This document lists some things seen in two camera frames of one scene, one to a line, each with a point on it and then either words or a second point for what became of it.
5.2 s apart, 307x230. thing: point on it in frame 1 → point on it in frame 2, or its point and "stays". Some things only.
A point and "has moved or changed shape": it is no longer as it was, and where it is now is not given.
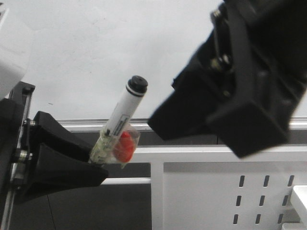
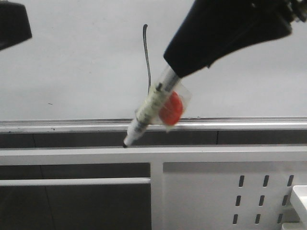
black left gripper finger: (61, 162) → (15, 25)
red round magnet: (124, 148) has moved or changed shape
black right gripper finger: (198, 105) → (212, 28)
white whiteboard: (85, 52) stays
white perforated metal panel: (239, 195) stays
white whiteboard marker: (119, 121) → (148, 113)
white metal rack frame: (157, 155) stays
